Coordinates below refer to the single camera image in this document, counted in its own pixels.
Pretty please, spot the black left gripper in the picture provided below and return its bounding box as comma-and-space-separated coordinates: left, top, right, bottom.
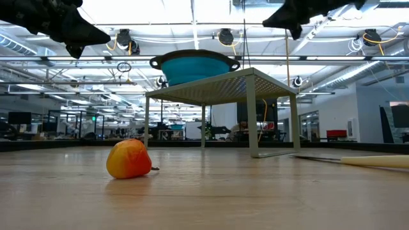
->
31, 0, 111, 46

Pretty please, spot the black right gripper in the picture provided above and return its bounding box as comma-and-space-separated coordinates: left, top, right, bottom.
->
262, 0, 355, 31

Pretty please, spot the blue grey collapsible colander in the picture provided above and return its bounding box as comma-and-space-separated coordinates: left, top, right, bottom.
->
149, 49, 241, 87

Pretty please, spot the small orange yellow pear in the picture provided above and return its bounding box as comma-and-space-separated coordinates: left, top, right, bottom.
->
105, 138, 160, 180

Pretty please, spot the cream stick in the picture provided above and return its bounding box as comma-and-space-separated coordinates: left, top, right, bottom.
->
340, 155, 409, 170

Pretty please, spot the long ceiling light bar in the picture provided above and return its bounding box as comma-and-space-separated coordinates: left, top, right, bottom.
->
0, 55, 409, 62

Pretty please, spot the black cabinet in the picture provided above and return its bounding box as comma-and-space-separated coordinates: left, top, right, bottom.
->
236, 98, 279, 142

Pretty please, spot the green perforated metal riser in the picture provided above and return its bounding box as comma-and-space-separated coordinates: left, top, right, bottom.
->
143, 66, 302, 159

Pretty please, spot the black monitor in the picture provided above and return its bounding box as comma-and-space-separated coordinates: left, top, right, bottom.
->
8, 111, 32, 125

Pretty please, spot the red storage box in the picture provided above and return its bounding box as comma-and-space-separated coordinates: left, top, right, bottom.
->
325, 129, 348, 139

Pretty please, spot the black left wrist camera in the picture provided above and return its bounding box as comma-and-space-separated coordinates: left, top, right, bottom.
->
65, 43, 86, 60

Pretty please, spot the black hanging cable loop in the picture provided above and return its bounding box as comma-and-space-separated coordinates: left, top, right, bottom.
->
116, 61, 132, 73

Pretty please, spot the black aluminium table frame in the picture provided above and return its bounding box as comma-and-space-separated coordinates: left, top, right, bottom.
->
0, 139, 409, 153

